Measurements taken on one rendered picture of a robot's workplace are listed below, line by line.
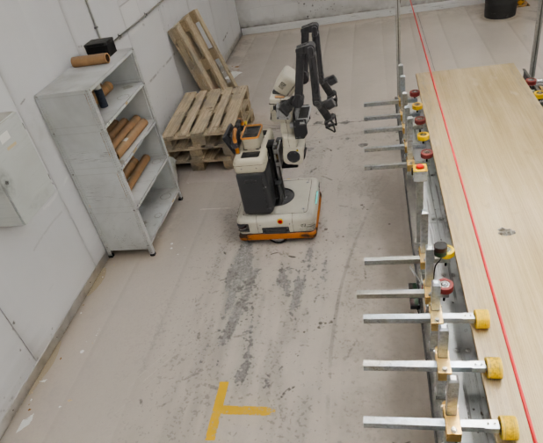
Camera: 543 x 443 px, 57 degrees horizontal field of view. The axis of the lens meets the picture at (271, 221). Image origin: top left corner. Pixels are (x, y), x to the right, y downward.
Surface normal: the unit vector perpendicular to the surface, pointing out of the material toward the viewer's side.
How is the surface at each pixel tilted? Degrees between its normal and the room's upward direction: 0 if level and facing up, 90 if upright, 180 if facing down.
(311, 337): 0
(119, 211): 90
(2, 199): 90
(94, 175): 90
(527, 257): 0
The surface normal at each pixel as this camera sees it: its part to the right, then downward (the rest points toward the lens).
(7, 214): -0.15, 0.61
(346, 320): -0.17, -0.79
